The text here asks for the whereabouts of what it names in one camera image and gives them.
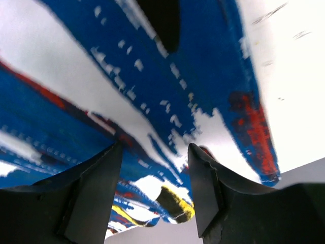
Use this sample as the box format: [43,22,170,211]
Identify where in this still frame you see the blue white red patterned trousers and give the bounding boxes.
[1,1,280,234]

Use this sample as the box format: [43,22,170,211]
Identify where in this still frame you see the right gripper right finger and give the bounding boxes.
[188,144,324,243]

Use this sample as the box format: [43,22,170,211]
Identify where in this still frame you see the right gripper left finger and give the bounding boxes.
[1,143,123,243]

